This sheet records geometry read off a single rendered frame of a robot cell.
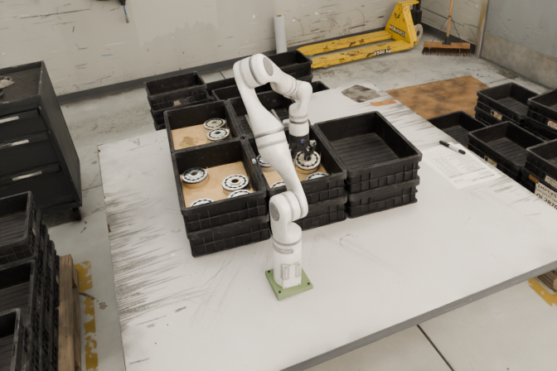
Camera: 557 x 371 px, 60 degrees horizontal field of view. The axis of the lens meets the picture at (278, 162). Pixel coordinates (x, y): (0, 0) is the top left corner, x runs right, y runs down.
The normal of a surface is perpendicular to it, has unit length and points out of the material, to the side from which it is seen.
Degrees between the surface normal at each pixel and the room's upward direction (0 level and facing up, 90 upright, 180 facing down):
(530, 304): 0
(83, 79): 90
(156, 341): 0
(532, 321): 0
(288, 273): 88
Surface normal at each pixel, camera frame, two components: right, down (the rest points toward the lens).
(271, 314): -0.08, -0.83
